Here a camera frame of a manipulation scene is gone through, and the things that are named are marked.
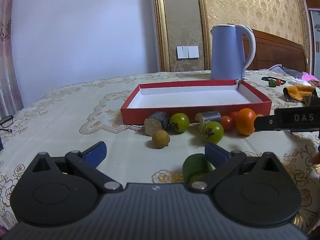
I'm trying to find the orange mandarin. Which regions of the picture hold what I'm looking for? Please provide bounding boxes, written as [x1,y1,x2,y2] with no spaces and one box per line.
[235,108,257,136]

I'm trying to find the green lime half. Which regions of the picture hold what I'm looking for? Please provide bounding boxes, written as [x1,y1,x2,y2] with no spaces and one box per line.
[182,153,213,185]

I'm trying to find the green tomato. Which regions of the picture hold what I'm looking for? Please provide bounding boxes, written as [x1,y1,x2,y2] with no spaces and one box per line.
[201,121,224,144]
[169,113,190,133]

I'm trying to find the red cherry tomato front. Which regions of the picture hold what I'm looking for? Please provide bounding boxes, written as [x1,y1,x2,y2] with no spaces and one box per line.
[221,115,235,132]

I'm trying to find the red cherry tomato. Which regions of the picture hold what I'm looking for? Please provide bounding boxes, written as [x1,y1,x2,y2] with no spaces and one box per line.
[229,111,238,121]
[221,115,235,132]

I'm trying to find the dark sugarcane piece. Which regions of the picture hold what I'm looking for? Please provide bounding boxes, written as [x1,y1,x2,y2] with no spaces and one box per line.
[144,111,169,136]
[195,111,221,132]

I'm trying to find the brown longan fruit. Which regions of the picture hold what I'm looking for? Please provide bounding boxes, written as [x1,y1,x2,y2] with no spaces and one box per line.
[152,130,170,148]

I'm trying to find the dark brown box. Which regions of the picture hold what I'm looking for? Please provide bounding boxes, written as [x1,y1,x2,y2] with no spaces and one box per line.
[303,88,320,107]

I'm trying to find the orange cloth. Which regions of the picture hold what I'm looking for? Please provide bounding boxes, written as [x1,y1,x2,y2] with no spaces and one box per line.
[283,85,317,101]

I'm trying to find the small green fruit far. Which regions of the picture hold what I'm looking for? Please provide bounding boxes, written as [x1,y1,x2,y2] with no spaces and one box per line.
[268,79,277,87]

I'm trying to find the bedding pile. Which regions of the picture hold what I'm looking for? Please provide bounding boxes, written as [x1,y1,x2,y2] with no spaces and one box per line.
[268,64,319,87]

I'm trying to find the red shallow cardboard box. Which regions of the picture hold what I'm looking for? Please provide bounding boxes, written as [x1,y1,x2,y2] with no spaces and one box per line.
[120,80,272,125]

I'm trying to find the blue electric kettle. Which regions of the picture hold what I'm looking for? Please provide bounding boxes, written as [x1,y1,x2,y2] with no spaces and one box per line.
[210,24,256,80]

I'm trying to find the wooden bed headboard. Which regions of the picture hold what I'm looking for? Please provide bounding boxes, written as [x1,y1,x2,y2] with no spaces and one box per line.
[247,30,309,72]

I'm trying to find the black eyeglasses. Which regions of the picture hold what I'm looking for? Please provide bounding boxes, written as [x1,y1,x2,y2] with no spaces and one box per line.
[0,115,14,133]

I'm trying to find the pink patterned curtain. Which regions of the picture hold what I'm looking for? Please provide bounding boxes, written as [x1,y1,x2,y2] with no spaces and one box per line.
[0,0,23,117]

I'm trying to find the black flat frame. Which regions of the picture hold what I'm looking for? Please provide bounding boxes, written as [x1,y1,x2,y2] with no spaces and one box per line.
[261,76,286,85]

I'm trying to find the white wall switch panel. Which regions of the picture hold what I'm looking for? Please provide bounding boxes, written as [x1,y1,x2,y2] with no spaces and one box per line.
[176,46,200,60]

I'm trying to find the gold picture frame moulding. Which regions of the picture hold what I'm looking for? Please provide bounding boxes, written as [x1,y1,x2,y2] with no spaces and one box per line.
[152,0,211,72]

